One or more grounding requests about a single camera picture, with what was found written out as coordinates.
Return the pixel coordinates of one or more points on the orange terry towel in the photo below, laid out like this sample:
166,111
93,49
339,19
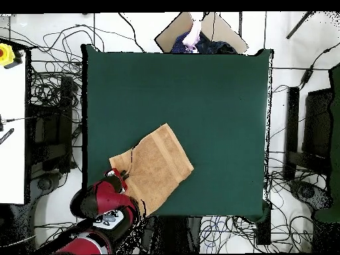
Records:
159,164

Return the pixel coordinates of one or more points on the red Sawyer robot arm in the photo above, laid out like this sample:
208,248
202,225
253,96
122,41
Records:
111,199

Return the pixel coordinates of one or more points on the black equipment rack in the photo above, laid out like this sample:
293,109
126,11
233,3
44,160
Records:
317,122
65,119

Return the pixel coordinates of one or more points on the dark green tablecloth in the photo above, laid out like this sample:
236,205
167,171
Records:
159,79

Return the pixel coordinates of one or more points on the white desk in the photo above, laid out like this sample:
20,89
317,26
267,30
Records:
12,132

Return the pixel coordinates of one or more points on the cardboard box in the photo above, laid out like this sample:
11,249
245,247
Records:
170,34

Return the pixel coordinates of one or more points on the pale pink garment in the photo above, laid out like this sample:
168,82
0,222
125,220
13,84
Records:
192,37

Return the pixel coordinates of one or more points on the dark blue garment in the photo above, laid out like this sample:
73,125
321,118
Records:
212,46

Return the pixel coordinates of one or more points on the yellow emergency stop button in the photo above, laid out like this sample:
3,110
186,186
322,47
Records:
5,54

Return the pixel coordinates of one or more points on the black power adapter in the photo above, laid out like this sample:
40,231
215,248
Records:
306,77

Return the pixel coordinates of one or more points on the green covered side table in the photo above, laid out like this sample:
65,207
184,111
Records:
335,132

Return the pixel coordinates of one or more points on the black rod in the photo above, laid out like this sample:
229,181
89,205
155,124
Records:
298,25

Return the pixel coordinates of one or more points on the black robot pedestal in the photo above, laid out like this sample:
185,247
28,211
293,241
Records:
175,233

